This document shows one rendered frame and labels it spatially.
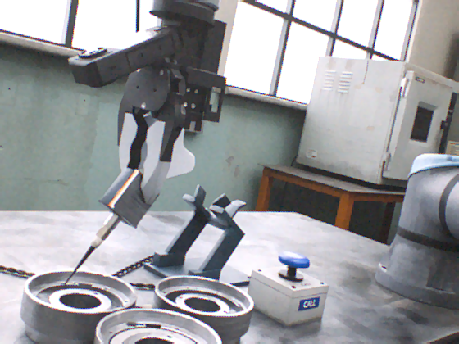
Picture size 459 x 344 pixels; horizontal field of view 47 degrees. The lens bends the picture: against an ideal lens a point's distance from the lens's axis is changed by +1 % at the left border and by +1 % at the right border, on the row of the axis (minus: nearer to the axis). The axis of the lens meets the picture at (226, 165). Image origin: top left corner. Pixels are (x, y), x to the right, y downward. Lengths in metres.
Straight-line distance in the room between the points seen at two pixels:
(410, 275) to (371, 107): 1.95
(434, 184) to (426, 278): 0.15
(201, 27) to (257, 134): 2.34
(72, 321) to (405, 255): 0.57
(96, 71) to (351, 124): 2.39
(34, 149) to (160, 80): 1.68
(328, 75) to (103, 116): 1.29
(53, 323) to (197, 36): 0.32
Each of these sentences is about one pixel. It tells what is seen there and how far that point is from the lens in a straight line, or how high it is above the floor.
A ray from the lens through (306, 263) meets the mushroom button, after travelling 0.66.
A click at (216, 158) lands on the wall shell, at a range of 2.73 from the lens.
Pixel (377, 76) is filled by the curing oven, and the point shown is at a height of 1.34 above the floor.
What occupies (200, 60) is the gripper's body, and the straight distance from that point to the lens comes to 0.58.
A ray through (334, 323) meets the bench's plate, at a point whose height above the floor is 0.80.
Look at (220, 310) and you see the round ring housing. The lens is 0.57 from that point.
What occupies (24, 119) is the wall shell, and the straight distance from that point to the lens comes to 2.16.
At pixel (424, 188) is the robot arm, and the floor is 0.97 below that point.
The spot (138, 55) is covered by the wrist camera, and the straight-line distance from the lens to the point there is 0.53.
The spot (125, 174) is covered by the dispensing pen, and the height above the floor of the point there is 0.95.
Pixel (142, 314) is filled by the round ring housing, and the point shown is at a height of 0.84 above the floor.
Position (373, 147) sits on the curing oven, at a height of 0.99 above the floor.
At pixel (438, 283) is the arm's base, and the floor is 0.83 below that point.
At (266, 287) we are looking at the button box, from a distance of 0.66.
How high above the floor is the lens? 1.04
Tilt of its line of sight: 6 degrees down
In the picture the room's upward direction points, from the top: 11 degrees clockwise
